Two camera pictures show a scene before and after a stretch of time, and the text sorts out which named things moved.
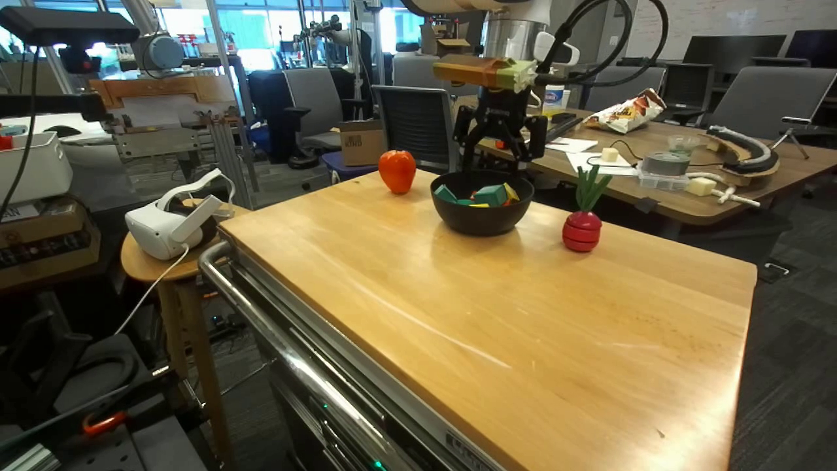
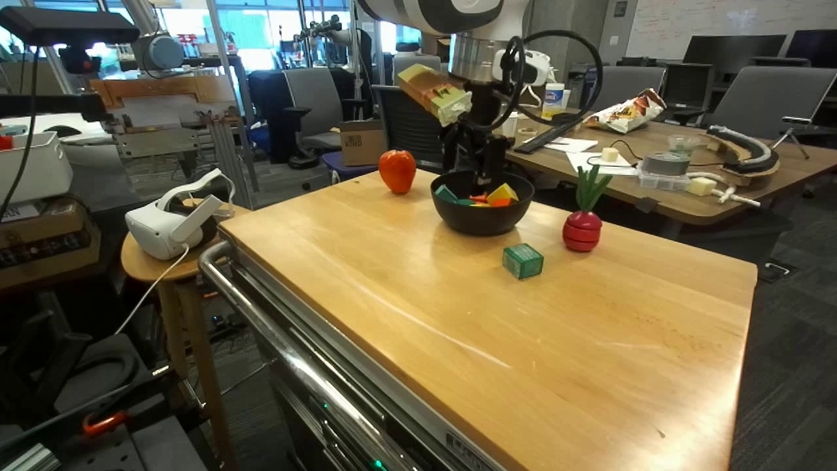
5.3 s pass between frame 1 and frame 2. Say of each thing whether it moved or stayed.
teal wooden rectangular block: stayed
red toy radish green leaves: stayed
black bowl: stayed
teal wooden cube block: moved
